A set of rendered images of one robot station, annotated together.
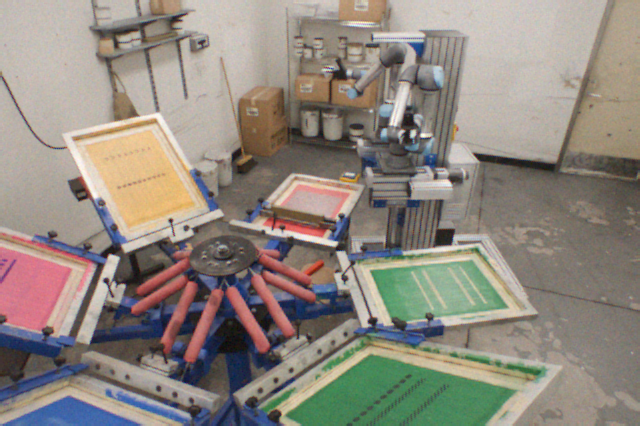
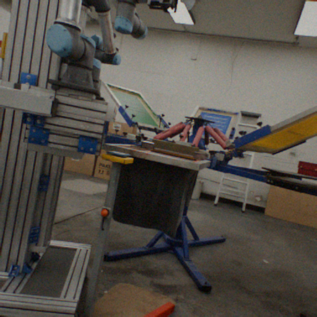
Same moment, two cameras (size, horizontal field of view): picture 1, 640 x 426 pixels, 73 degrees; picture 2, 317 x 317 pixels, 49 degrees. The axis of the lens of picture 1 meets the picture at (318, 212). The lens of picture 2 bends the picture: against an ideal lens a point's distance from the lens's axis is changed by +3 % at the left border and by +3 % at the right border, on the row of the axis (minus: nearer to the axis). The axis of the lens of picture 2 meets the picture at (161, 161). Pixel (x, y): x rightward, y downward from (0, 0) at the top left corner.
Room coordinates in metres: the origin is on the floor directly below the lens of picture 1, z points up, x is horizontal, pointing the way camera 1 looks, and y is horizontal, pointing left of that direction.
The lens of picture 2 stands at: (4.85, -0.19, 1.13)
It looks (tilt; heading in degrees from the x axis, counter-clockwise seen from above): 5 degrees down; 174
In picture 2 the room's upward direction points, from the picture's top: 11 degrees clockwise
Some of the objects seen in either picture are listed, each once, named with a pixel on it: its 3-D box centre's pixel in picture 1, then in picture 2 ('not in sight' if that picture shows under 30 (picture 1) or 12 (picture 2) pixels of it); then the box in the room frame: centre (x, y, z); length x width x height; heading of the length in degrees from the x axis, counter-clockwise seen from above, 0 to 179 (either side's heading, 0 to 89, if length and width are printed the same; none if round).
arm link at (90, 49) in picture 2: (387, 114); (81, 51); (3.11, -0.50, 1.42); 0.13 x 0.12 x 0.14; 156
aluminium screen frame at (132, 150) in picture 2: (309, 206); (166, 155); (2.55, 0.06, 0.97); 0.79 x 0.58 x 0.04; 160
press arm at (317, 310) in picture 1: (354, 305); not in sight; (1.67, -0.19, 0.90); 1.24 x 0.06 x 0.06; 100
